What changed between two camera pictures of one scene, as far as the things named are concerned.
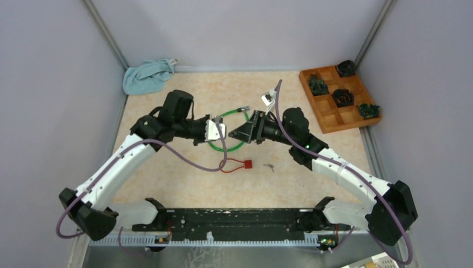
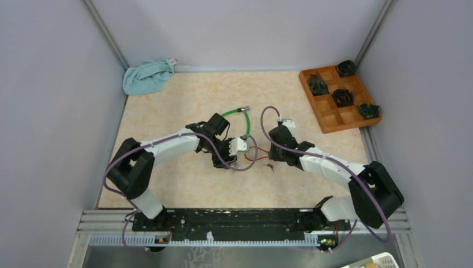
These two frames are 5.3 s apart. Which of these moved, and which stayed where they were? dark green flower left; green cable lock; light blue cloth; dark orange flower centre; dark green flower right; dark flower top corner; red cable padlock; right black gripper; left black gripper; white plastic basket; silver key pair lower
Moved: green cable lock; left black gripper; red cable padlock; right black gripper
Stayed: dark orange flower centre; dark green flower right; dark green flower left; white plastic basket; dark flower top corner; light blue cloth; silver key pair lower
